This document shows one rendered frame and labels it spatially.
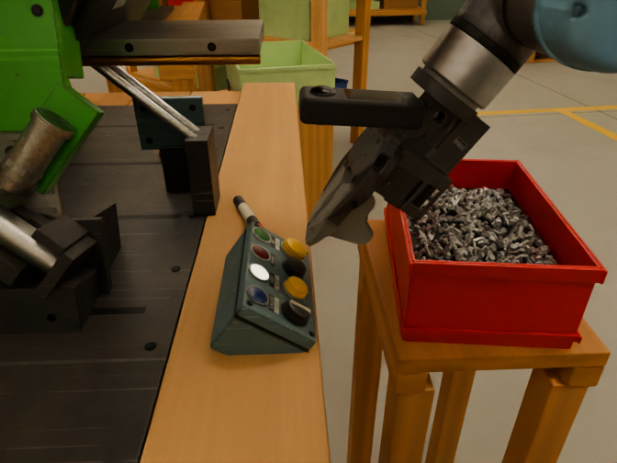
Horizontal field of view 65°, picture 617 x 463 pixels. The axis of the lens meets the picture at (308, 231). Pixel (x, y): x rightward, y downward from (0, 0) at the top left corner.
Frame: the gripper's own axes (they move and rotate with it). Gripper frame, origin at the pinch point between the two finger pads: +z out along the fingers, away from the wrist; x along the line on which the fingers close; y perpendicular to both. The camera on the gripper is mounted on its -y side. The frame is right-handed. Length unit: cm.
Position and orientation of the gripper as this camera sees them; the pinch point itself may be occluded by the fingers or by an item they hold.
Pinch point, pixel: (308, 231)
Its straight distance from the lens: 52.7
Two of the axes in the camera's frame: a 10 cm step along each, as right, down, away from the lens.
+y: 8.2, 4.7, 3.3
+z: -5.7, 7.2, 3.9
